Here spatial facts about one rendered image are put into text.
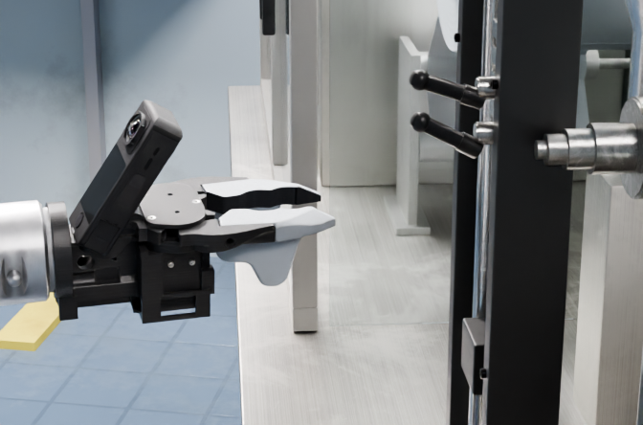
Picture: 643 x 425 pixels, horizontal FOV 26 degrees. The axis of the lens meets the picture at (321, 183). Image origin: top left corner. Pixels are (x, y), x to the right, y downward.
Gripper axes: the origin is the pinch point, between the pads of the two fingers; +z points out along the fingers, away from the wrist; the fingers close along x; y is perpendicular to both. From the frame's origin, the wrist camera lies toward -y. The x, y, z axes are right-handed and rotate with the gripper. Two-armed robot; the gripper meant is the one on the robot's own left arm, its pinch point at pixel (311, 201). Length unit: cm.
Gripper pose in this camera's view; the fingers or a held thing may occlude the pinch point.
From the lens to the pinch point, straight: 107.4
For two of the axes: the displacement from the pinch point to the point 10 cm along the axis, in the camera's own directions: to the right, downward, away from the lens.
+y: -0.4, 9.0, 4.3
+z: 9.6, -0.8, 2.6
